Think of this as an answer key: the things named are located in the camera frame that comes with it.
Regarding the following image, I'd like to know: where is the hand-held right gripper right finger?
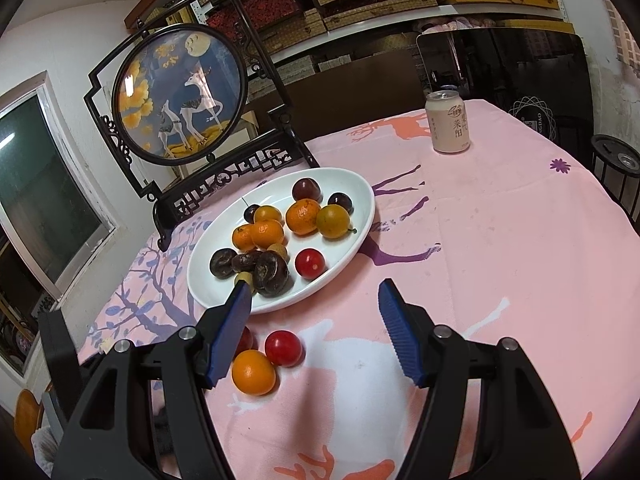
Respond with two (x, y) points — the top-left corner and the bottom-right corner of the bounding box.
(377, 278), (583, 480)

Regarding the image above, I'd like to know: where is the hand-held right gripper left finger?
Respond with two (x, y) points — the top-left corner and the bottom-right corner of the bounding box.
(52, 280), (254, 480)

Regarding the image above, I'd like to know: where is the smooth orange fruit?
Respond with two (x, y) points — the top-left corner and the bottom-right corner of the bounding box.
(250, 220), (285, 250)
(231, 349), (277, 396)

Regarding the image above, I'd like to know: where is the red cherry tomato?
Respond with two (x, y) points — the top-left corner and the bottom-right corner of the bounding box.
(294, 248), (327, 279)
(264, 330), (304, 367)

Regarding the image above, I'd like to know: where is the dark brown water chestnut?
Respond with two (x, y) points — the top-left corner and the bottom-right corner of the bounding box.
(209, 248), (238, 279)
(251, 251), (291, 298)
(231, 251), (261, 273)

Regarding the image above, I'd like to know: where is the white oval plate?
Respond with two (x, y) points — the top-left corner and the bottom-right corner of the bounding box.
(186, 167), (377, 316)

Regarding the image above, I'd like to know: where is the yellow-orange round fruit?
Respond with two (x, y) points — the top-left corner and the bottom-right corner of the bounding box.
(316, 204), (351, 239)

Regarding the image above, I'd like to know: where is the large orange tangerine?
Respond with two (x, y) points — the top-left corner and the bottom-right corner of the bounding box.
(285, 198), (322, 236)

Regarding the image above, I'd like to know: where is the person's left forearm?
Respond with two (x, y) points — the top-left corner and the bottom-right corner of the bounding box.
(31, 427), (63, 478)

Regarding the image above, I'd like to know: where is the orange wooden object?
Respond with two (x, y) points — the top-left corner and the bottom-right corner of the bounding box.
(13, 389), (46, 443)

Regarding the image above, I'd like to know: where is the white framed window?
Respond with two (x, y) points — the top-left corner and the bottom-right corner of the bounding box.
(0, 71), (126, 376)

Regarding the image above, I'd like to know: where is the beige drink can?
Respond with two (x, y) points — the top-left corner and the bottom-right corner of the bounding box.
(425, 90), (472, 154)

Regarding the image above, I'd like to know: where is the round deer painting table screen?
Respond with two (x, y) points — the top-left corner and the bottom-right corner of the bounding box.
(83, 0), (321, 252)

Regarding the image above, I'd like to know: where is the black round stand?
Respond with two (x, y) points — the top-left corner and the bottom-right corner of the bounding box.
(590, 134), (640, 211)

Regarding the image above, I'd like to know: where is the white metal shelf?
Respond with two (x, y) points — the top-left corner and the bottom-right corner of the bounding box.
(175, 0), (576, 68)

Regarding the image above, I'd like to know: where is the pink cloth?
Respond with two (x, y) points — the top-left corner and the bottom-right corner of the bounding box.
(417, 16), (496, 33)

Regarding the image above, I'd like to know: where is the stack of woven bamboo boxes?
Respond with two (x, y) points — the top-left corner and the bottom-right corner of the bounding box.
(125, 0), (443, 68)

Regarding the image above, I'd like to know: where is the red patterned box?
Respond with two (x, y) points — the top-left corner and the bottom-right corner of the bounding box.
(205, 0), (303, 31)

